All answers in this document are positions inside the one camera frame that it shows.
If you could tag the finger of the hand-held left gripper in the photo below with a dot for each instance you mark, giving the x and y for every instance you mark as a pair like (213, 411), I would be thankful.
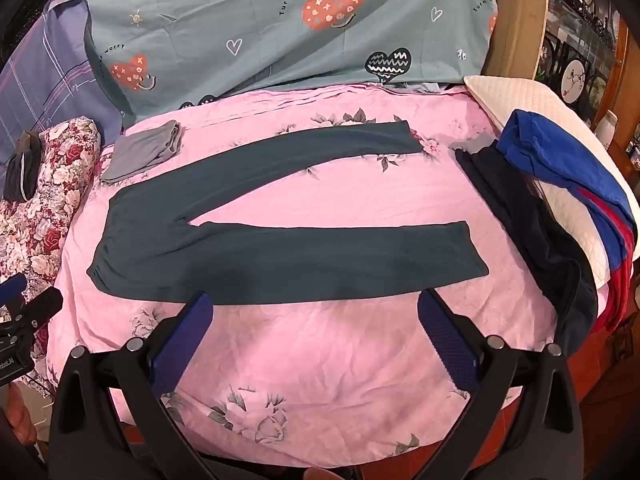
(42, 310)
(12, 290)

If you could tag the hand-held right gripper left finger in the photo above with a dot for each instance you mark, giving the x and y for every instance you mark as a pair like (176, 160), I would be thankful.
(192, 330)

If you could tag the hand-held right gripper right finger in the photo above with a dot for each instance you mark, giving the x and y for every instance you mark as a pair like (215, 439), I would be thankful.
(445, 340)

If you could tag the dark green pants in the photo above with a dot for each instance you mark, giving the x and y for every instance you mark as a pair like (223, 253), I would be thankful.
(300, 255)

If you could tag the red floral blanket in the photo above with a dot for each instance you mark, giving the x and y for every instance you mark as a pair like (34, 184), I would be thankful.
(50, 200)

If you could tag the dark grey cloth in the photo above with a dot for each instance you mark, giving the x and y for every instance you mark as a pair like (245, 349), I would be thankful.
(22, 170)

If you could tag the pink floral bedsheet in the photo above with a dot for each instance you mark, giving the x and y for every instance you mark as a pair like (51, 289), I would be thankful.
(325, 360)

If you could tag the dark navy garment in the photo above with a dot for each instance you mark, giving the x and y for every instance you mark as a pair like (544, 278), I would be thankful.
(530, 230)

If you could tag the grey folded garment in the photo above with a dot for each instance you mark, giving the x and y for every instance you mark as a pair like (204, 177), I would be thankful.
(140, 152)

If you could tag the blue red striped garment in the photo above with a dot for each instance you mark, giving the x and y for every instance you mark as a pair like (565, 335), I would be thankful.
(540, 145)

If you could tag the white quilted pillow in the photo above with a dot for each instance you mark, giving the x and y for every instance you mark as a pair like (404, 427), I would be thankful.
(510, 97)

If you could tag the white vase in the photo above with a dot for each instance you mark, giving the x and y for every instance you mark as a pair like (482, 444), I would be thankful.
(606, 130)

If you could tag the teal heart print quilt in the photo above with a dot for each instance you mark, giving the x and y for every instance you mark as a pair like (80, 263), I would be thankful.
(280, 50)

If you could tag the wooden headboard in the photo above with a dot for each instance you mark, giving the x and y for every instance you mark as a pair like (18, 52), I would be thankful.
(520, 20)

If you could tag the decorated plate display cabinet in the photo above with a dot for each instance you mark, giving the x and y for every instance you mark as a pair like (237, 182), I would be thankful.
(580, 35)

